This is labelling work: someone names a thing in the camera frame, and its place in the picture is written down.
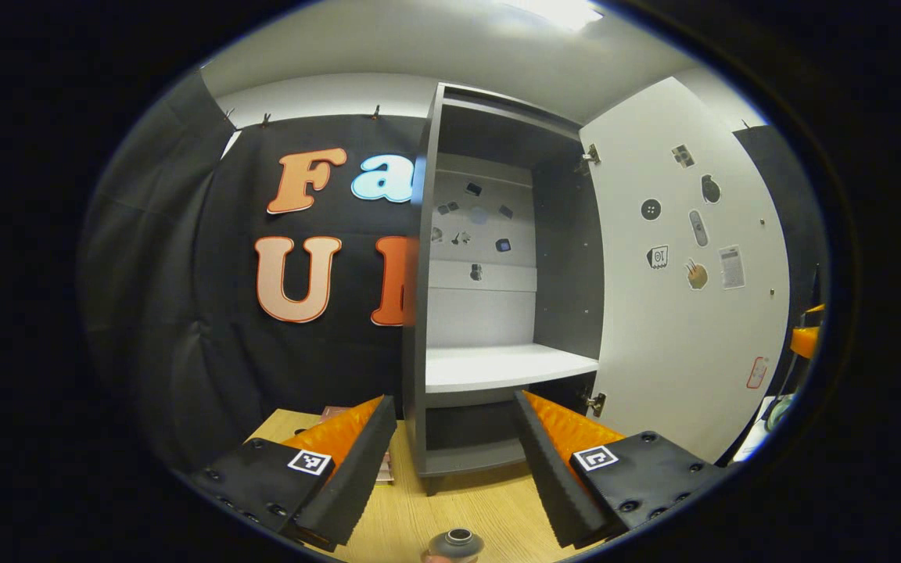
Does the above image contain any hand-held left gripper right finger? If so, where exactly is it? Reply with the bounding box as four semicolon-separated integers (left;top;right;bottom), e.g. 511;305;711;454
511;389;733;550

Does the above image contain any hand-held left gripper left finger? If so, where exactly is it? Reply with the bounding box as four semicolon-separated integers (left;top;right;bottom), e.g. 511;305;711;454
185;393;398;552

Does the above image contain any silver bottle with red label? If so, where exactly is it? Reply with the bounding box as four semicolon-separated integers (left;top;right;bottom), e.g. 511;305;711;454
422;528;486;563

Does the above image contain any white cabinet door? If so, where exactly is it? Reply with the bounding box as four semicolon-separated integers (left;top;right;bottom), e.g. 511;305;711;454
580;76;792;464

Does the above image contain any white cabinet shelf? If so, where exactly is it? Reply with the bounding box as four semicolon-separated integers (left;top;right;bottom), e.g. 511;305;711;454
425;342;600;394

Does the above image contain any grey cabinet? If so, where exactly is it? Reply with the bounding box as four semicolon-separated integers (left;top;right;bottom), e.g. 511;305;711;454
402;82;606;497

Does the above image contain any teal round thing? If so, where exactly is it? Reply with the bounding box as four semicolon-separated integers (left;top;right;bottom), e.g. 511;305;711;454
763;393;795;432

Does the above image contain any white flat sheet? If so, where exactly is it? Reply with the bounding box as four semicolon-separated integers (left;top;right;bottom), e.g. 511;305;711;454
732;395;776;464

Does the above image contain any black backdrop cloth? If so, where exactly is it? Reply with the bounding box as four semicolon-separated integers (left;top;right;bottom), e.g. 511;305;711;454
79;70;827;470

